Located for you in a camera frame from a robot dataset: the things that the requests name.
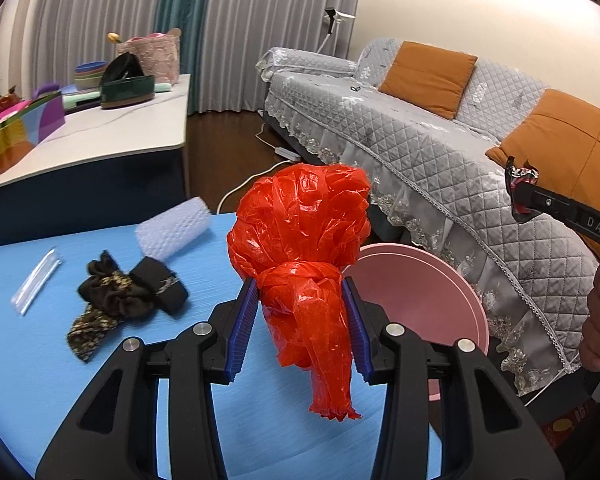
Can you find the rainbow coloured box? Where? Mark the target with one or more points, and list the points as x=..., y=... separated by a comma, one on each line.
x=15, y=140

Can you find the teal curtain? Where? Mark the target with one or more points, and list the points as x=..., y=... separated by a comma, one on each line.
x=185, y=35

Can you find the person's right hand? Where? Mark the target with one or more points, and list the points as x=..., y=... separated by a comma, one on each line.
x=599, y=315

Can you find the dark green round container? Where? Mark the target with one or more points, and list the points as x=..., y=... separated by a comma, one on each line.
x=127, y=94

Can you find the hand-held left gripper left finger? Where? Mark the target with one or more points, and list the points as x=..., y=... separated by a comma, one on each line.
x=247, y=325

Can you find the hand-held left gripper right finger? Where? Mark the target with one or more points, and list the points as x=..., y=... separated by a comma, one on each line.
x=357, y=330

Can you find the white coffee table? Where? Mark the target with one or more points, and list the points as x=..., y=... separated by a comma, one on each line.
x=105, y=130

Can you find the light blue plate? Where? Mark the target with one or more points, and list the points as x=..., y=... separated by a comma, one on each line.
x=77, y=90

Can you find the stack of coloured bowls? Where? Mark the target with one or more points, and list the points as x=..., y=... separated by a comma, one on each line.
x=90, y=72

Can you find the clear bubble wrap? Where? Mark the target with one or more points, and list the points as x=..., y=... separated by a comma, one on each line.
x=175, y=230

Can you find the dark red checkered wrapper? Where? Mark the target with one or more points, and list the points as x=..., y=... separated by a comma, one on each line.
x=522, y=174

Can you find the red plastic bag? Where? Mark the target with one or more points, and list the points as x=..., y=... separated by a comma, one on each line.
x=300, y=220

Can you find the grey curtain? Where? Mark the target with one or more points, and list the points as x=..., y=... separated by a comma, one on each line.
x=280, y=5
x=90, y=10

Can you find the pink lace basket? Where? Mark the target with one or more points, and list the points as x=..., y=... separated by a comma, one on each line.
x=155, y=57

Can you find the black brown scrunchie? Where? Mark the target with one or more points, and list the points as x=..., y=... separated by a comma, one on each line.
x=105, y=295

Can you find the grey quilted sofa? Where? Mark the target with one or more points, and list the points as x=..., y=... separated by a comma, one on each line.
x=405, y=145

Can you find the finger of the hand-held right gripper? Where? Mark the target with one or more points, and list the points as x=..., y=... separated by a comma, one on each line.
x=545, y=205

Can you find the orange cushion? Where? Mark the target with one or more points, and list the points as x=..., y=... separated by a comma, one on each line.
x=427, y=80
x=565, y=135

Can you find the red teapot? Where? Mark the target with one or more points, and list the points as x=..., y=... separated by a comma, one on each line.
x=2, y=102

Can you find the blue table mat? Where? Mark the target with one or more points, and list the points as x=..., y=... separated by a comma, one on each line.
x=30, y=385

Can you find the white power strip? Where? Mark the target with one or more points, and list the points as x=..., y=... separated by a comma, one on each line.
x=286, y=153

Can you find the pink paper pack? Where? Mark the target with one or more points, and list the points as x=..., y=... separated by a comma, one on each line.
x=7, y=112

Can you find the clear plastic strip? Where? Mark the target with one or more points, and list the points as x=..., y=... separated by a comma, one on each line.
x=35, y=282

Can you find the pink plastic basin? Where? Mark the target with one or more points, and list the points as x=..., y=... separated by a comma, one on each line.
x=420, y=300

